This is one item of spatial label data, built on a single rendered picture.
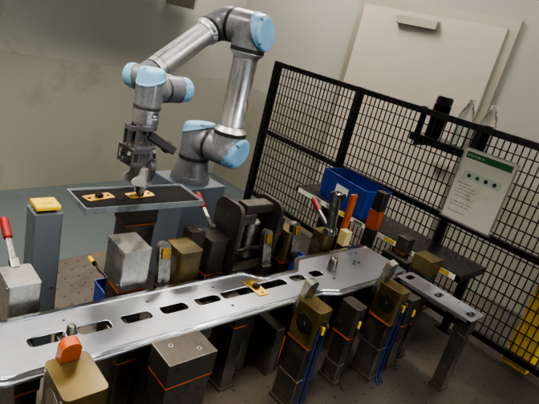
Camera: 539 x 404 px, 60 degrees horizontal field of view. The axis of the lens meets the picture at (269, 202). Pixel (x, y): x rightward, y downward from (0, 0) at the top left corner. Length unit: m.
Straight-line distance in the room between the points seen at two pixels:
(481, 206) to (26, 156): 3.51
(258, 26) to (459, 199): 1.08
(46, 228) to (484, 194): 1.58
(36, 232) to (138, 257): 0.26
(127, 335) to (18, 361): 0.22
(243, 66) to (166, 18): 3.14
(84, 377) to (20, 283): 0.33
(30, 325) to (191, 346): 0.35
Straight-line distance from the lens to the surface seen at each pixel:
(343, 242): 1.82
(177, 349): 1.07
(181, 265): 1.34
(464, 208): 2.09
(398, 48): 4.19
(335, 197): 1.73
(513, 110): 3.88
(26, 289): 1.19
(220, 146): 1.67
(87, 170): 4.66
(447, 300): 1.74
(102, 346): 1.10
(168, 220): 1.82
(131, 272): 1.26
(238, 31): 1.63
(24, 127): 4.29
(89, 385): 0.93
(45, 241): 1.35
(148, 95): 1.32
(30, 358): 1.08
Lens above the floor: 1.70
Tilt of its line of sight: 19 degrees down
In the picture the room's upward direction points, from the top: 14 degrees clockwise
